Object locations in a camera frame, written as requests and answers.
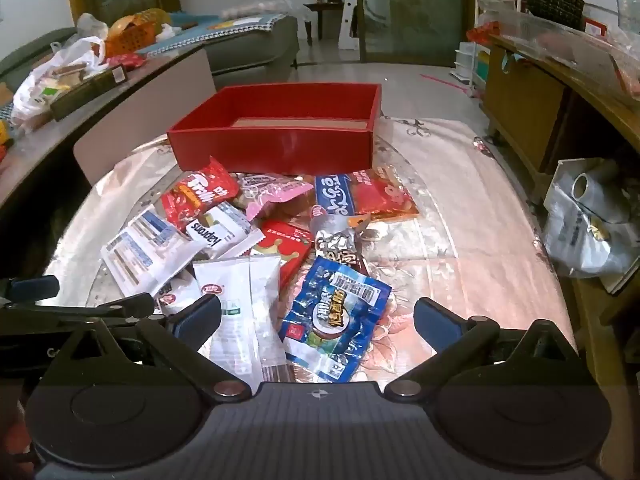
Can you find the small translucent plastic bag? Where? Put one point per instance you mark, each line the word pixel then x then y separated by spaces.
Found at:
pixel 92 25

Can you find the white and green snack packet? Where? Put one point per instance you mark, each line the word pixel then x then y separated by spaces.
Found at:
pixel 220 235

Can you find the red plastic bag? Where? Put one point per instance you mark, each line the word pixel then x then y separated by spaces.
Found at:
pixel 482 32

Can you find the white plastic bag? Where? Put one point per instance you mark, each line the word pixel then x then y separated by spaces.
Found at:
pixel 55 75

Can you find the orange basket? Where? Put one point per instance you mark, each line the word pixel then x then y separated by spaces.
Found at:
pixel 130 35

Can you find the black woven basket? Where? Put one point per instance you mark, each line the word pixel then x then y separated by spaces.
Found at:
pixel 555 2

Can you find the blue cookie packet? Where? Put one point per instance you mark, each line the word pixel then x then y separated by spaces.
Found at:
pixel 330 320

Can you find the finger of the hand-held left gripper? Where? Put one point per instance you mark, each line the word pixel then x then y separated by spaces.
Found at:
pixel 75 310
pixel 32 288

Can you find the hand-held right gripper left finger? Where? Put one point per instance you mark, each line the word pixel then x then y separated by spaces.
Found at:
pixel 197 317

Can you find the teal sofa blanket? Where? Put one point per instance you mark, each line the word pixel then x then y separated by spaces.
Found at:
pixel 225 27

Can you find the glass sliding door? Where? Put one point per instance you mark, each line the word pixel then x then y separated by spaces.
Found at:
pixel 415 10

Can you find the long white snack packet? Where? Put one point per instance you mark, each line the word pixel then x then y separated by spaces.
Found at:
pixel 235 310

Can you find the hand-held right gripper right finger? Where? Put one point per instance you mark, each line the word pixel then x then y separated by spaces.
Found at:
pixel 437 325

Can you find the pink cushion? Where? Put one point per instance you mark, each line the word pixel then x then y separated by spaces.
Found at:
pixel 255 7

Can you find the red foil packet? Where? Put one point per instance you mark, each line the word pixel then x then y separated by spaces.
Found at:
pixel 127 61

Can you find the white bag with paper roll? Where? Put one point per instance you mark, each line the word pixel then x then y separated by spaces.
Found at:
pixel 585 225

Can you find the blue and red snack bag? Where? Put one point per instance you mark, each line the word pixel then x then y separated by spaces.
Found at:
pixel 380 195

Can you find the red gummy candy packet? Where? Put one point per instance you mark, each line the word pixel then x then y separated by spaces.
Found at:
pixel 200 195

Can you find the white and blue snack packet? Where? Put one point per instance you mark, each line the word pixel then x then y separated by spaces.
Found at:
pixel 140 250

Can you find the red cardboard box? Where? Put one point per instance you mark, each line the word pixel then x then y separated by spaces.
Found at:
pixel 270 150

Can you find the silver brown candy packet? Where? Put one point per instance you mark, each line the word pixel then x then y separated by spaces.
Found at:
pixel 340 247

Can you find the red snack packet yellow crown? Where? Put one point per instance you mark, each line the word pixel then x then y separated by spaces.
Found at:
pixel 287 250

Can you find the clear packet with oval label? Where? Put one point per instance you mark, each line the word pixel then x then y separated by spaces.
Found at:
pixel 335 220

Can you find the white plastic drawer unit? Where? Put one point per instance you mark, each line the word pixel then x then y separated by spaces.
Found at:
pixel 470 62

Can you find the wooden cabinet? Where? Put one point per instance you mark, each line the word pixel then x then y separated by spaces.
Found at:
pixel 530 110

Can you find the pink snack packet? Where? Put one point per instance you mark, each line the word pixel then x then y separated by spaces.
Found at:
pixel 270 190

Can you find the clear plastic tray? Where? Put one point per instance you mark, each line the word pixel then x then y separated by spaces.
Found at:
pixel 555 35

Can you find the small white snack packet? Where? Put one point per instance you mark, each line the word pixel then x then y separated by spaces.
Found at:
pixel 176 285

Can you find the curved coffee table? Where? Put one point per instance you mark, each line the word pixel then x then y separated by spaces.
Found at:
pixel 150 105

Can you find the grey sofa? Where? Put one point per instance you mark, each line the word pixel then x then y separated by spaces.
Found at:
pixel 250 42

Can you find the pink fly swatter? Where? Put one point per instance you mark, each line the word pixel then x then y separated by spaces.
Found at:
pixel 445 82

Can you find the dark green box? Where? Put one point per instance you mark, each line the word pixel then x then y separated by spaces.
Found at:
pixel 85 92

